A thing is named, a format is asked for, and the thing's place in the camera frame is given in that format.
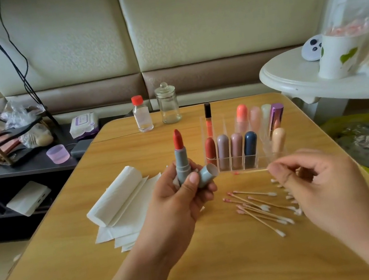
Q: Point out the red lipstick mauve tube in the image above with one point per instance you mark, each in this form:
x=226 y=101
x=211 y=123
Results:
x=224 y=152

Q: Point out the stack of white tissues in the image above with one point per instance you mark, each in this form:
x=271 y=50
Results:
x=120 y=220

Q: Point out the clear acrylic lipstick organizer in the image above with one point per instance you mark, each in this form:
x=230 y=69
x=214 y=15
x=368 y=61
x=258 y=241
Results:
x=265 y=131

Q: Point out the white mug green leaf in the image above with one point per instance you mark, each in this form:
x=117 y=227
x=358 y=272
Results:
x=337 y=55

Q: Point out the white round side table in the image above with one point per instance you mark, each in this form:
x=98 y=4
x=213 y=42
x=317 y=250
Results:
x=291 y=76

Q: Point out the black low shelf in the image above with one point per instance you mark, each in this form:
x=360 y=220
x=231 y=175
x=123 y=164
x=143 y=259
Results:
x=30 y=172

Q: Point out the white panda figure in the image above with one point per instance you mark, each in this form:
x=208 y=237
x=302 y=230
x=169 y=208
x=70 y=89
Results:
x=311 y=49

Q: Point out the clear bottle red cap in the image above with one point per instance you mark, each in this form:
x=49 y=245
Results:
x=142 y=115

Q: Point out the red lipstick grey-blue tube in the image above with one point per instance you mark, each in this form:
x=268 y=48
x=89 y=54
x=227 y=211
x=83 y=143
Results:
x=182 y=163

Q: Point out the glass jar with lid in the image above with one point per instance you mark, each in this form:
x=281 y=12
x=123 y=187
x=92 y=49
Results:
x=168 y=105

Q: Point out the beige padded backrest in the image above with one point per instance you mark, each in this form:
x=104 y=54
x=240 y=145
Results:
x=225 y=6

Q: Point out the crumpled clear plastic bag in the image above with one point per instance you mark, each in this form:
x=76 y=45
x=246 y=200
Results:
x=21 y=111

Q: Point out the person's left hand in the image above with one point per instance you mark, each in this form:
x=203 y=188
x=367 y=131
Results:
x=170 y=219

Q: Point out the red lipstick dusty pink tube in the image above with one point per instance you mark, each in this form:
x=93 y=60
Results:
x=237 y=151

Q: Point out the person's right hand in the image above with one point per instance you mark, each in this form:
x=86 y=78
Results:
x=330 y=201

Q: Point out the red lipstick navy tube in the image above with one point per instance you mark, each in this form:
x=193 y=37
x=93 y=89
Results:
x=251 y=149

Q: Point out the grey-blue lipstick cap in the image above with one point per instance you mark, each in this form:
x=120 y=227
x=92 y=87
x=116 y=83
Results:
x=207 y=174

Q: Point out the white power bank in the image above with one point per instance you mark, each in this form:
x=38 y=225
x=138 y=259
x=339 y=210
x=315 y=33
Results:
x=28 y=198

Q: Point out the small purple plastic cup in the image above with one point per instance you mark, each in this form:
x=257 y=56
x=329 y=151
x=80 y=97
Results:
x=58 y=154

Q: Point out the white tissue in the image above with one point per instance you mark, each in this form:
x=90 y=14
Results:
x=114 y=197

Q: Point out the wet wipes pack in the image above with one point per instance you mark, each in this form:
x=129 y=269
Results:
x=84 y=125

